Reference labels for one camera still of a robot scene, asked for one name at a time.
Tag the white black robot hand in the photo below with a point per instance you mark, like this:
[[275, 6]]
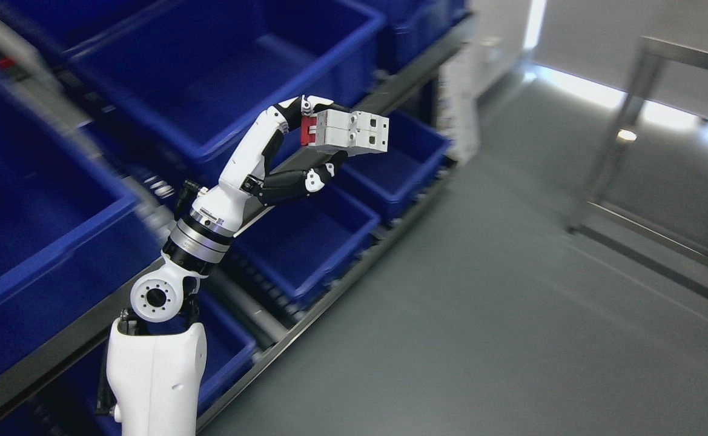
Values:
[[249, 171]]

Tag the lower blue bin left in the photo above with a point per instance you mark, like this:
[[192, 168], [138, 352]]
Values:
[[153, 385]]

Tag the white sign board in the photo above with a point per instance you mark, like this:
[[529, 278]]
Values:
[[464, 78]]

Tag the lower blue bin centre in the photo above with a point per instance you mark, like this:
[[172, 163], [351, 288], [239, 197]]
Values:
[[301, 246]]

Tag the stainless steel table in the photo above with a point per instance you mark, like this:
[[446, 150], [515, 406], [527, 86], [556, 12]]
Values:
[[651, 173]]

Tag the large blue bin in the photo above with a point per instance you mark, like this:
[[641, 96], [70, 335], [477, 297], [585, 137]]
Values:
[[192, 76], [69, 232]]

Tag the large blue bin centre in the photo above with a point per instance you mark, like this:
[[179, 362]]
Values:
[[192, 76]]

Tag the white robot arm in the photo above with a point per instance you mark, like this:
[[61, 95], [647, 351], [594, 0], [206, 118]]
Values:
[[202, 233]]

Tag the grey red circuit breaker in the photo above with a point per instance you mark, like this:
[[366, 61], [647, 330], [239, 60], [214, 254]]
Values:
[[355, 133]]

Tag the lower blue bin right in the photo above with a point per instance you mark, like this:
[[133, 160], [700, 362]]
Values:
[[389, 182]]

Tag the steel shelf rack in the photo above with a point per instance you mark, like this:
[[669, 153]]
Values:
[[433, 34]]

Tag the large blue bin left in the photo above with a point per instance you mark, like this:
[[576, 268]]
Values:
[[69, 232]]

